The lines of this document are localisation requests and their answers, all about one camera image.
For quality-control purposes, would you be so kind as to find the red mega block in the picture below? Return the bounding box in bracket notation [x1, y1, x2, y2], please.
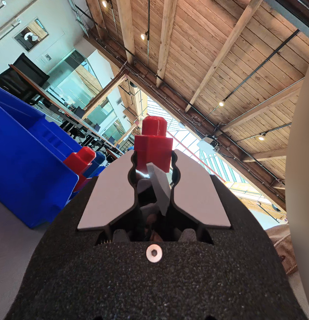
[73, 175, 92, 192]
[63, 146, 96, 175]
[134, 115, 174, 173]

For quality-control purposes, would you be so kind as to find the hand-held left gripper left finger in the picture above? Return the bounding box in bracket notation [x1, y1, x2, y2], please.
[77, 150, 145, 242]

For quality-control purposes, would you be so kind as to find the grey office desk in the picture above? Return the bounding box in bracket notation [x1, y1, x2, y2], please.
[8, 64, 90, 130]

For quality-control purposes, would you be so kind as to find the white ceiling projector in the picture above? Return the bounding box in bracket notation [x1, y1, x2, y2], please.
[197, 136, 219, 154]

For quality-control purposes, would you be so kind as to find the blue mega block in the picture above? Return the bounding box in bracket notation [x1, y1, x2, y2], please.
[83, 151, 106, 179]

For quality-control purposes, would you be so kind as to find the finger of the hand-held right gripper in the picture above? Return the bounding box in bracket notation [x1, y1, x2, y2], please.
[146, 162, 171, 217]

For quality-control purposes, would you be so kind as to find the black office chair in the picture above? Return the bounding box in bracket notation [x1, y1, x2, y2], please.
[0, 52, 50, 105]

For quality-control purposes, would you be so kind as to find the blue plastic bin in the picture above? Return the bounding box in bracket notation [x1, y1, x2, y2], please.
[0, 84, 107, 229]

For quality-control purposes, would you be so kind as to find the white door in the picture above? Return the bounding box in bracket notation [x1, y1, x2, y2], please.
[0, 0, 77, 75]

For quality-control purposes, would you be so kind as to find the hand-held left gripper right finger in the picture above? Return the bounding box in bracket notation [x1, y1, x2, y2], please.
[166, 149, 232, 242]

